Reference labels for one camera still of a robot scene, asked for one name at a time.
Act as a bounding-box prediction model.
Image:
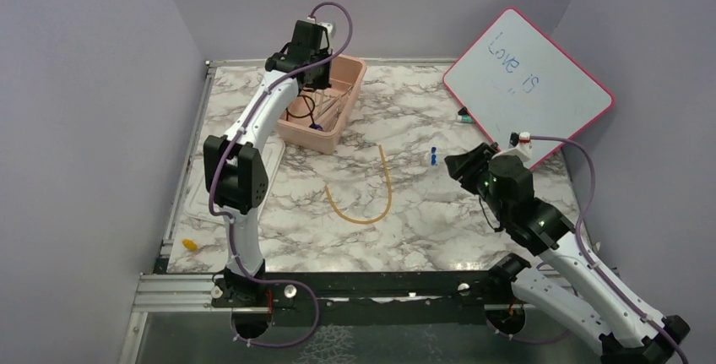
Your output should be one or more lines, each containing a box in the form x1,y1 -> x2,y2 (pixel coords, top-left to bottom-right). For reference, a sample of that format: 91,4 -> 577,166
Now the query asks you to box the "clay pipe triangle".
312,91 -> 339,117

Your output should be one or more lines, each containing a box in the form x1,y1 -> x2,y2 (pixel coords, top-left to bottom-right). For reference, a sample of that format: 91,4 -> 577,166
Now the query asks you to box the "black wire tripod stand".
285,94 -> 316,123

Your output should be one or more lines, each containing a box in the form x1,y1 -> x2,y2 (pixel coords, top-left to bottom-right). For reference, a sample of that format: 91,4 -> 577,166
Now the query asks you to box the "yellow rubber tube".
324,144 -> 393,225

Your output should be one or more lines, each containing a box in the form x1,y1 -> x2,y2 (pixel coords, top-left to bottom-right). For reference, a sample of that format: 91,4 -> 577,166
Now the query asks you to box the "blue base measuring cylinder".
309,123 -> 324,132

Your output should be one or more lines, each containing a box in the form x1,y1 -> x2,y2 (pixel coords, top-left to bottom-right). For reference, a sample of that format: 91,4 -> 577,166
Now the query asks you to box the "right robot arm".
445,142 -> 690,363

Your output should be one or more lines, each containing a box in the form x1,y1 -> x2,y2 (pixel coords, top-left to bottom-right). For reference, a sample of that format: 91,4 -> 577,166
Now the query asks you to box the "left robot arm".
203,18 -> 335,306

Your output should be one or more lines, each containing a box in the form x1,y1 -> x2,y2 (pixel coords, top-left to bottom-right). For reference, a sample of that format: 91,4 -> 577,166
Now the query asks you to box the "pink plastic bin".
275,55 -> 367,155

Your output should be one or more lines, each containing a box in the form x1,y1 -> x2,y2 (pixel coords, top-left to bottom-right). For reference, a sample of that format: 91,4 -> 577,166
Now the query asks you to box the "green whiteboard marker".
457,107 -> 474,124

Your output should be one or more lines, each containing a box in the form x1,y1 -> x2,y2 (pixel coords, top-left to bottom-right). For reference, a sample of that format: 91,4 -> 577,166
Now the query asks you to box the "pink framed whiteboard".
442,8 -> 614,169

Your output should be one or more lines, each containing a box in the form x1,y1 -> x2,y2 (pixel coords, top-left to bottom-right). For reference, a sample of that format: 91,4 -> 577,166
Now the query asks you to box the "white plastic lid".
184,136 -> 287,223

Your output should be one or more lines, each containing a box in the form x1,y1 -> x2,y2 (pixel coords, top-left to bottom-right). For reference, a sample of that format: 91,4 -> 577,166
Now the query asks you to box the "small yellow object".
182,239 -> 198,252

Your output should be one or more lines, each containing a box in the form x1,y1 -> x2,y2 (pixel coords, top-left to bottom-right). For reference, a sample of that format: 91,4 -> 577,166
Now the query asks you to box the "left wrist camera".
306,16 -> 336,41

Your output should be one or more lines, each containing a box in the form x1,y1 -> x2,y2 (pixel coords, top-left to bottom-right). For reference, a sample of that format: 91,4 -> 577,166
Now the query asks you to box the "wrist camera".
306,16 -> 336,41
496,132 -> 533,163

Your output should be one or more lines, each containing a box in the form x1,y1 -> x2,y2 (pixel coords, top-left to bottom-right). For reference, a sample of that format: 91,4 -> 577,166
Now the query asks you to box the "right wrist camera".
496,132 -> 533,163

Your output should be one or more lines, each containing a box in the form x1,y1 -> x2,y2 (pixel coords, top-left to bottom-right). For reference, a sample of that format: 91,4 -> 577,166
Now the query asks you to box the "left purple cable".
208,1 -> 355,296

